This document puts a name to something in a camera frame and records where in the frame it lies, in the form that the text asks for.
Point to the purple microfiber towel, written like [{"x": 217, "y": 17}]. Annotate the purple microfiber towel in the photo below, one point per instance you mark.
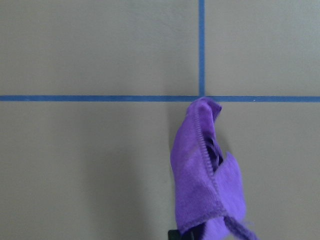
[{"x": 209, "y": 193}]

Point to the blue tape strip crosswise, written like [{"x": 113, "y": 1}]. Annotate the blue tape strip crosswise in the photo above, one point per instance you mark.
[{"x": 159, "y": 98}]

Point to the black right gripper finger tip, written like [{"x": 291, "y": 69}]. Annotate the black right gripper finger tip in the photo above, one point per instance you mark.
[{"x": 176, "y": 235}]

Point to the blue tape strip lengthwise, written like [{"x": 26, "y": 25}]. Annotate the blue tape strip lengthwise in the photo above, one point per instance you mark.
[{"x": 201, "y": 47}]

